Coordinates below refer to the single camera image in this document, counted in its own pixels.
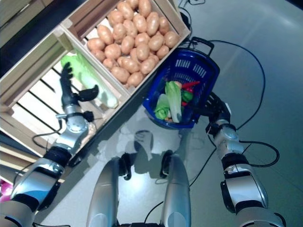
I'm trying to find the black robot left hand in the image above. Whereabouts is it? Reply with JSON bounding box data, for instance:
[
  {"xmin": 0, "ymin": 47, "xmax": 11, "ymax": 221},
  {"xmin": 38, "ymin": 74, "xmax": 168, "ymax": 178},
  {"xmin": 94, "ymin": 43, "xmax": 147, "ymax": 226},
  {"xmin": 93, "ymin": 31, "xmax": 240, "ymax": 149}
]
[{"xmin": 59, "ymin": 61, "xmax": 99, "ymax": 107}]

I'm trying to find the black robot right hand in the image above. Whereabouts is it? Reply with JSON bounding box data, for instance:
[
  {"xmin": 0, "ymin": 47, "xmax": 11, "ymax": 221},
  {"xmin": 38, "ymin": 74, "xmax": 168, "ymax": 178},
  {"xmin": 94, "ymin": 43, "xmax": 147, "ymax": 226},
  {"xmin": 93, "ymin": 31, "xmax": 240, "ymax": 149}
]
[{"xmin": 200, "ymin": 92, "xmax": 232, "ymax": 123}]

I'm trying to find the blue plastic shopping basket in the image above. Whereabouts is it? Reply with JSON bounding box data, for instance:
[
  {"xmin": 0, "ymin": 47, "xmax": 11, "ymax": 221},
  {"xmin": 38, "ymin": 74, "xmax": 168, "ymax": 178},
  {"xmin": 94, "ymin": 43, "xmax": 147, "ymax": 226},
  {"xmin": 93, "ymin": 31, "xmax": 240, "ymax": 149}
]
[{"xmin": 143, "ymin": 36, "xmax": 221, "ymax": 130}]

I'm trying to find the long red chili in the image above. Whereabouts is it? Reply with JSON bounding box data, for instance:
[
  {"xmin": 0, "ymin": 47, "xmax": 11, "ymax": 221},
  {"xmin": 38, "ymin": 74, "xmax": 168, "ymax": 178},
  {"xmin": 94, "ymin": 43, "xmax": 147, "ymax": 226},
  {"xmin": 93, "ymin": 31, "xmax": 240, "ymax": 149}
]
[{"xmin": 181, "ymin": 81, "xmax": 201, "ymax": 90}]

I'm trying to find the small napa cabbage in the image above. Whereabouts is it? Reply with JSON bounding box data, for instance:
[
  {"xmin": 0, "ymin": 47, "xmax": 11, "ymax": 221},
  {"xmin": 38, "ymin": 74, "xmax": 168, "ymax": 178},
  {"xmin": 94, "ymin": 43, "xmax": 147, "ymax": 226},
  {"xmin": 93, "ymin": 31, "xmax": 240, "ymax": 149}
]
[{"xmin": 165, "ymin": 81, "xmax": 183, "ymax": 123}]

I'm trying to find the wide slatted wooden crate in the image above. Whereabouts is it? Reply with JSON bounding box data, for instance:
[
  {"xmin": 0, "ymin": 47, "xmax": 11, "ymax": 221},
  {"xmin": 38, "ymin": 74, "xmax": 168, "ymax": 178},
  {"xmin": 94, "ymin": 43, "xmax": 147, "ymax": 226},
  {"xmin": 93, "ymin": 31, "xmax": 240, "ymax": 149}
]
[{"xmin": 0, "ymin": 25, "xmax": 131, "ymax": 152}]

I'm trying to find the pile of brown potatoes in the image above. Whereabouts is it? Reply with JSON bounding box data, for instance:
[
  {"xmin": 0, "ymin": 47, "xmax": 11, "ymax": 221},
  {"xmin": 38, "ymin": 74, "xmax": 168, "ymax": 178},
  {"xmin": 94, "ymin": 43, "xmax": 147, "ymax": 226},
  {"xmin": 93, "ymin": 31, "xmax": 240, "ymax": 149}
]
[{"xmin": 87, "ymin": 0, "xmax": 180, "ymax": 87}]

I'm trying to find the wooden potato crate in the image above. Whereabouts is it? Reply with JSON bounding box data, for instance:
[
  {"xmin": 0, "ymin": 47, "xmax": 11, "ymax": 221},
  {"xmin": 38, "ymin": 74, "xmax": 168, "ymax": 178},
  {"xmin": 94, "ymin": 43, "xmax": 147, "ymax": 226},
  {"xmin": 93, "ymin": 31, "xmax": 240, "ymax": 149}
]
[{"xmin": 60, "ymin": 0, "xmax": 192, "ymax": 96}]

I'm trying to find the pile of purple white turnips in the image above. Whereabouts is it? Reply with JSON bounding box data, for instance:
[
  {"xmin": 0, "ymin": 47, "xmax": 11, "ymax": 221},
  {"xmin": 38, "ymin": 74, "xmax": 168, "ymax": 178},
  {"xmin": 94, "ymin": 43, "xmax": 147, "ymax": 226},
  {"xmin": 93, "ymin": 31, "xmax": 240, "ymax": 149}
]
[{"xmin": 0, "ymin": 178, "xmax": 14, "ymax": 203}]

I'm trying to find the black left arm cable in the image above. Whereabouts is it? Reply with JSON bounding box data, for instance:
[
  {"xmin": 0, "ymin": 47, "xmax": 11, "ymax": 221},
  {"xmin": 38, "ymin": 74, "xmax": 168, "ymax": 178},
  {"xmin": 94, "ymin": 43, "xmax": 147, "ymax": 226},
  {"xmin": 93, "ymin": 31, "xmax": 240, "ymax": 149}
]
[{"xmin": 32, "ymin": 118, "xmax": 66, "ymax": 149}]

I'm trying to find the wooden display rack dark frame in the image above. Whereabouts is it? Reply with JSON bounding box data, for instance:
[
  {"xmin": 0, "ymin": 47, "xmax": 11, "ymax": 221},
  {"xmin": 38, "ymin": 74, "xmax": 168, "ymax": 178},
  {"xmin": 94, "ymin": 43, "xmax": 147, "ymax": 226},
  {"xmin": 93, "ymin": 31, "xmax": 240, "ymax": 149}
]
[{"xmin": 0, "ymin": 0, "xmax": 192, "ymax": 185}]

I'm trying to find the long black floor cable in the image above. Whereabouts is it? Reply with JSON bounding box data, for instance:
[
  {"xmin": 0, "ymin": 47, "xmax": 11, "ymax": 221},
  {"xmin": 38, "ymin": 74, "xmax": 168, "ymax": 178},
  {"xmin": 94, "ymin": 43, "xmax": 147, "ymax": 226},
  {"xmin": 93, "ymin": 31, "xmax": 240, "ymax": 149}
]
[{"xmin": 208, "ymin": 40, "xmax": 266, "ymax": 130}]

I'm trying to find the looped black right arm cable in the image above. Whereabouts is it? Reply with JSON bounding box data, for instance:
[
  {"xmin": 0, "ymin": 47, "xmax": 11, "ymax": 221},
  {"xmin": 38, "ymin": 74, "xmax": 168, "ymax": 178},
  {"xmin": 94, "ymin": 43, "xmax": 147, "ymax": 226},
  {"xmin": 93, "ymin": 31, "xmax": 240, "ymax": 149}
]
[{"xmin": 236, "ymin": 140, "xmax": 280, "ymax": 166}]

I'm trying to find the thin black floor cable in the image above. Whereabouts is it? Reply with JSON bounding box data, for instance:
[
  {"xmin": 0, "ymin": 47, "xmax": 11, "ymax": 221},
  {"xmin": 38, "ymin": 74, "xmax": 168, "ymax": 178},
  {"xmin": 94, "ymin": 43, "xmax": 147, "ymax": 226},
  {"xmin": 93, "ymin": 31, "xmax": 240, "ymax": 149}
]
[{"xmin": 144, "ymin": 200, "xmax": 165, "ymax": 223}]

